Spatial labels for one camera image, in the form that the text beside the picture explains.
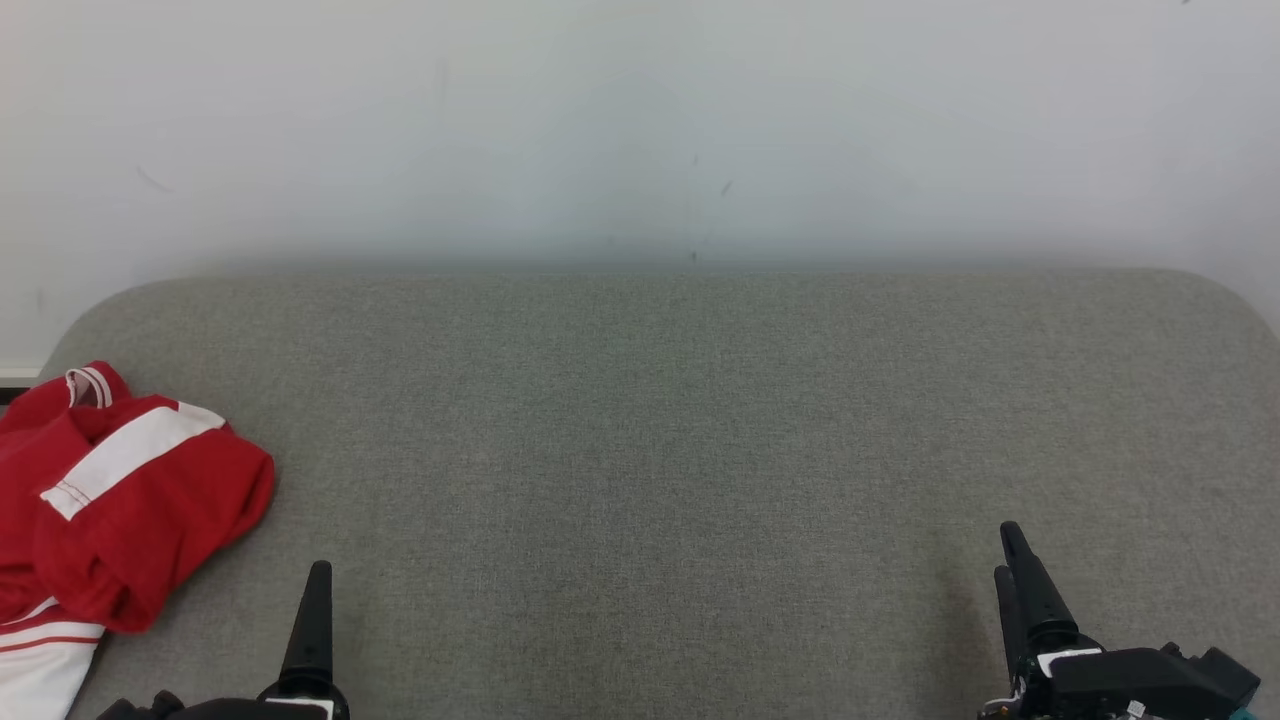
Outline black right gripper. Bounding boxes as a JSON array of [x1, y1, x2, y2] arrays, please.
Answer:
[[980, 520, 1167, 720]]

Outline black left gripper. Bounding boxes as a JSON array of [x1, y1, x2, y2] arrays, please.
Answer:
[[95, 560, 351, 720]]

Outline red shorts with white stripe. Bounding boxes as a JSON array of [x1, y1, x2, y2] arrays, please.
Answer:
[[30, 395, 277, 634]]

